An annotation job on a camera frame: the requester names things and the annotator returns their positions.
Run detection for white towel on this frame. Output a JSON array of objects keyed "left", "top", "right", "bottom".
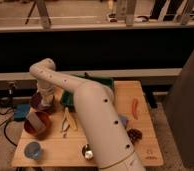
[{"left": 41, "top": 95, "right": 53, "bottom": 106}]

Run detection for purple bowl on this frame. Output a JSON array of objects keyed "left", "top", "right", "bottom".
[{"left": 30, "top": 92, "right": 55, "bottom": 113}]

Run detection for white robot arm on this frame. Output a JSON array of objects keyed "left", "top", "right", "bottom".
[{"left": 29, "top": 58, "right": 146, "bottom": 171}]

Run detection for red-brown bowl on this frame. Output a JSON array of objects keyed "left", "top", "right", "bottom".
[{"left": 23, "top": 111, "right": 53, "bottom": 137}]

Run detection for green tray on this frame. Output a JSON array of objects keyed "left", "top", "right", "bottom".
[{"left": 60, "top": 77, "right": 115, "bottom": 108}]

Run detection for blue power box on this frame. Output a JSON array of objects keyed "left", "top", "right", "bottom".
[{"left": 14, "top": 104, "right": 30, "bottom": 121}]

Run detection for wooden block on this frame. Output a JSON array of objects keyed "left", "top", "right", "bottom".
[{"left": 26, "top": 112, "right": 49, "bottom": 134}]

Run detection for wooden tongs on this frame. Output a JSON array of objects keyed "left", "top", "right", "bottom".
[{"left": 61, "top": 107, "right": 78, "bottom": 138}]

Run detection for blue cup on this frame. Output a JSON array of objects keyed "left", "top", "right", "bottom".
[{"left": 24, "top": 141, "right": 42, "bottom": 160}]

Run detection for metal cup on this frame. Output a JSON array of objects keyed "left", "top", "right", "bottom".
[{"left": 82, "top": 144, "right": 94, "bottom": 160}]

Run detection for blue sponge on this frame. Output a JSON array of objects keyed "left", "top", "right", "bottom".
[{"left": 119, "top": 115, "right": 129, "bottom": 128}]

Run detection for orange carrot toy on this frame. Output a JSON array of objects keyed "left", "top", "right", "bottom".
[{"left": 132, "top": 98, "right": 138, "bottom": 120}]

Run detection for dark brown grape bunch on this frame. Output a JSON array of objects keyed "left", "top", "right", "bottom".
[{"left": 127, "top": 129, "right": 142, "bottom": 143}]

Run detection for black cable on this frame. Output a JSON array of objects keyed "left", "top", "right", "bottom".
[{"left": 0, "top": 97, "right": 19, "bottom": 147}]

